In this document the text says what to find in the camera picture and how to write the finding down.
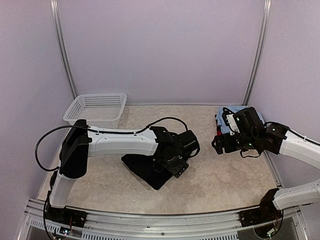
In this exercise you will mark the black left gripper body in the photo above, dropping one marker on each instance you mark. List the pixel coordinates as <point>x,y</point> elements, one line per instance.
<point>175,170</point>

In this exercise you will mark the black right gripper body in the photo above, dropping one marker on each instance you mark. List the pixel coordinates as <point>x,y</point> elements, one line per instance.
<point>229,146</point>

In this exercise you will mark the light blue shirt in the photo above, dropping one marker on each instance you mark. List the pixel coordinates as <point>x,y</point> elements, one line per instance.
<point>239,120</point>

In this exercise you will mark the black long sleeve shirt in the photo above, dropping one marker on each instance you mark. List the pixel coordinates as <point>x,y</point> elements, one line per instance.
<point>143,167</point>

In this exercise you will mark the white perforated plastic basket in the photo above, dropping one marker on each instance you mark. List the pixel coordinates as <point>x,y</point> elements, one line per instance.
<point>103,110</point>

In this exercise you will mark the red black plaid shirt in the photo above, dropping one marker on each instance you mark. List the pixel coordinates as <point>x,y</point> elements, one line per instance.
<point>218,127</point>

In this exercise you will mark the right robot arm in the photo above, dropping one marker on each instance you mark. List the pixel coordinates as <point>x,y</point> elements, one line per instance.
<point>280,139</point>

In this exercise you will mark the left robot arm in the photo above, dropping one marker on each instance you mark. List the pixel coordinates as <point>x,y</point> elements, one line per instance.
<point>152,153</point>

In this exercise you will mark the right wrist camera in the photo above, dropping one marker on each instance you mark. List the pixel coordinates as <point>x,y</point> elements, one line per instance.
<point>230,122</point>

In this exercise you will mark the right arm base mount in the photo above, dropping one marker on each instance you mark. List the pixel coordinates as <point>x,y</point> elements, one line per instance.
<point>265,212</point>

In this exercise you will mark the aluminium front rail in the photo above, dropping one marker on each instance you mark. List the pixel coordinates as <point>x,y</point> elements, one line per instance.
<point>105,225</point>

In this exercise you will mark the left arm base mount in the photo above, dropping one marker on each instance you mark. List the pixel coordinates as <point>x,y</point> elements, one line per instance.
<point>66,216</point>

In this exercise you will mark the right aluminium corner post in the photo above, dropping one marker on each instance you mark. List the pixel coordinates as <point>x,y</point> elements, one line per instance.
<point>258,52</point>

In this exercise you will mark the aluminium corner post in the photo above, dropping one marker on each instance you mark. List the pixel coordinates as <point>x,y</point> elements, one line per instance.
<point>258,52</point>
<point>54,6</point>

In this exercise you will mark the left aluminium corner post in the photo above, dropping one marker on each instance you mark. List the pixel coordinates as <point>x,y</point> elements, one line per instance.
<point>54,6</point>

